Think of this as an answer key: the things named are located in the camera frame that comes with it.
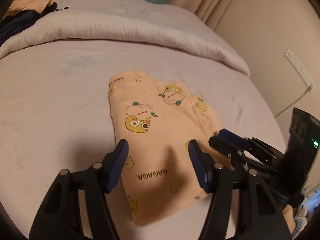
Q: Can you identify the folded orange garment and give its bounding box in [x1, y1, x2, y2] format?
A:
[3, 0, 53, 19]

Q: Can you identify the grey folded duvet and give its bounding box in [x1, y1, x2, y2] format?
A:
[1, 0, 250, 76]

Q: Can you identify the white power strip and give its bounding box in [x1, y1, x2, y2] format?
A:
[284, 49, 316, 92]

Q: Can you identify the white power cable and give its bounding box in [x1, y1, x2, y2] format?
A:
[274, 86, 313, 119]

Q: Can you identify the person's right hand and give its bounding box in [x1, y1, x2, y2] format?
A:
[282, 205, 297, 234]

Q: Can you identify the lilac bed sheet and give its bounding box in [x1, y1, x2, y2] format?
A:
[1, 40, 286, 236]

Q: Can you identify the dark navy garment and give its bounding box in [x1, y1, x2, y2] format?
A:
[0, 2, 69, 46]

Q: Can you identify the orange duck print shirt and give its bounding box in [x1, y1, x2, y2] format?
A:
[109, 70, 231, 226]

